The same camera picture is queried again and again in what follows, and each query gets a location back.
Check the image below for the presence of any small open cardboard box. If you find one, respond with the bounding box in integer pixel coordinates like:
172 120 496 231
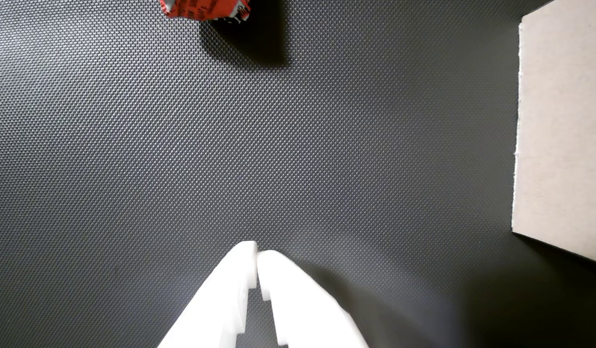
512 0 596 267

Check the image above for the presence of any red cylindrical battery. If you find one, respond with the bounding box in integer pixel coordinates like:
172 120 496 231
159 0 251 23

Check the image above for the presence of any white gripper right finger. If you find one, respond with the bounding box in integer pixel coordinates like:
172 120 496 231
257 250 369 348

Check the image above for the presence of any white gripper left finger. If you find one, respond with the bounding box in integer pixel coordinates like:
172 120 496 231
158 241 258 348

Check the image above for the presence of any dark grey textured mat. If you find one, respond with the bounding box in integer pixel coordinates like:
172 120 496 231
0 0 596 348

